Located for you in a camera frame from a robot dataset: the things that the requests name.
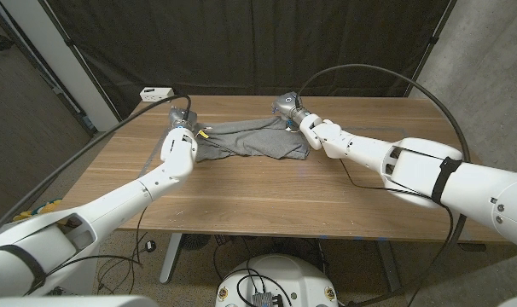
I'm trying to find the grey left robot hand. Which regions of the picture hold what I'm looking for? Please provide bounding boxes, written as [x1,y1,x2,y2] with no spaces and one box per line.
[167,106,199,132]

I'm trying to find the gray shorts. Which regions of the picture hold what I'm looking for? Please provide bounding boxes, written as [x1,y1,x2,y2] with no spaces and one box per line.
[189,115,311,163]

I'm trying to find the white power strip box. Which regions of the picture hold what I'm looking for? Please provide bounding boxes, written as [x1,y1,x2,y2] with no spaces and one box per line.
[139,87,176,104]

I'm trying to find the black backdrop curtain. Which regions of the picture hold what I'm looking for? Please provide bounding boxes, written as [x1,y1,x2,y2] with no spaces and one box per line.
[44,0,456,123]

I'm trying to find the black backdrop stand pole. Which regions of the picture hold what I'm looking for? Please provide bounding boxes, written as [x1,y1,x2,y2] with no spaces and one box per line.
[36,0,125,125]
[403,0,458,99]

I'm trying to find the black ribbed round object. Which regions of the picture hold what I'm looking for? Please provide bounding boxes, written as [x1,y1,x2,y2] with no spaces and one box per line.
[180,233,212,252]

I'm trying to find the white table leg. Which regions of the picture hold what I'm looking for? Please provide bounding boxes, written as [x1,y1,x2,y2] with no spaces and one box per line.
[159,233,183,285]

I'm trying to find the yellow cloth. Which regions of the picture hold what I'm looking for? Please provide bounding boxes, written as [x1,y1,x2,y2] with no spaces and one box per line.
[13,198,64,223]

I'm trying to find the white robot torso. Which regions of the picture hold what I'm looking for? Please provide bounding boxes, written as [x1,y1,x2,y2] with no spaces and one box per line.
[214,254,340,307]

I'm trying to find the grey table leg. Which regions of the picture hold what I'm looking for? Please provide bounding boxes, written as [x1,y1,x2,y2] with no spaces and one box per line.
[376,240,403,296]

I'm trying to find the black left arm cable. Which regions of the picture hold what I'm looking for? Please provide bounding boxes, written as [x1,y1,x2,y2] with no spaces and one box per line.
[0,94,193,244]

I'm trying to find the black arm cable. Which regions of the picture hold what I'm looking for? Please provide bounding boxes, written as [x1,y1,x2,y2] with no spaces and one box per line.
[295,63,472,307]
[0,94,193,244]

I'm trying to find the black floor cable with plug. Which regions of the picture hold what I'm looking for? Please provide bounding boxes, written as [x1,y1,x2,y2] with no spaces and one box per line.
[96,232,157,295]

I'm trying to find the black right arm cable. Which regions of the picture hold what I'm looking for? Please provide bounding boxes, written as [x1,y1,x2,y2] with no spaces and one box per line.
[295,63,472,307]

